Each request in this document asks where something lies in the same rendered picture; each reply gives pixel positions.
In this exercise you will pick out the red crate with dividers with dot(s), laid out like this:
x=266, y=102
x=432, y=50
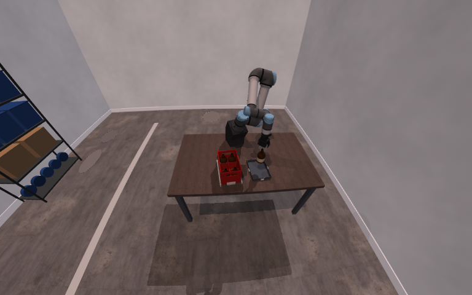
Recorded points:
x=230, y=166

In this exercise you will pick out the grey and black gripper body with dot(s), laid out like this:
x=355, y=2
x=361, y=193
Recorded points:
x=263, y=142

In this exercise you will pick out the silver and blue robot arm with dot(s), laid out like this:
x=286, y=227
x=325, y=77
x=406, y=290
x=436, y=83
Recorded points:
x=254, y=114

